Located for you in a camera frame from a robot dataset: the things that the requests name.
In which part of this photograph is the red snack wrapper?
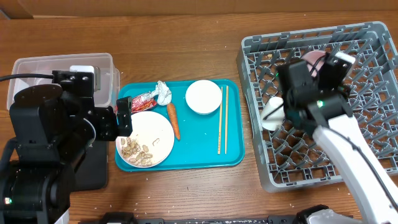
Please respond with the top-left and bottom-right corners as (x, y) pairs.
(131, 92), (157, 113)

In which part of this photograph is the pink bowl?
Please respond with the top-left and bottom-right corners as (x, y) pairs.
(301, 50), (326, 78)

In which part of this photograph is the wooden chopstick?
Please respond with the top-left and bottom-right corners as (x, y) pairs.
(224, 85), (229, 154)
(218, 87), (223, 155)

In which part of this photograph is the white bowl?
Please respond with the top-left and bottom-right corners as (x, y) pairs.
(185, 80), (222, 115)

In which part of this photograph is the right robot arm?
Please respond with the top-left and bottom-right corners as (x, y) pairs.
(276, 52), (397, 223)

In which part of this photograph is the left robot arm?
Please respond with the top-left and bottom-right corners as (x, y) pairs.
(1, 84), (132, 223)

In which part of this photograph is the clear plastic bin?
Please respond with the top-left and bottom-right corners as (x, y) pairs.
(12, 53), (120, 108)

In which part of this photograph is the pile of peanuts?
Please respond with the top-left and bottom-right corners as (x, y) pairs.
(120, 137), (153, 167)

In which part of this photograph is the crumpled white tissue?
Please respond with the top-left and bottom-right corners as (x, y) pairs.
(150, 81), (172, 106)

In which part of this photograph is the white paper cup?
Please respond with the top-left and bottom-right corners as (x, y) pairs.
(260, 96), (285, 131)

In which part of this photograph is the large white plate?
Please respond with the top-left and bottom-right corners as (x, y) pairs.
(116, 111), (175, 169)

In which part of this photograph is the orange carrot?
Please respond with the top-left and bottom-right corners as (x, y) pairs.
(167, 103), (180, 140)

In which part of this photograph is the black bin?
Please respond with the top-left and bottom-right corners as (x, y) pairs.
(74, 141), (109, 192)

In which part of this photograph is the grey dish rack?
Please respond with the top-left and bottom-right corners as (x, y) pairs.
(236, 21), (397, 192)

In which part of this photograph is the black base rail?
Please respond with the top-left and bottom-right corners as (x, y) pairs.
(95, 212), (307, 224)

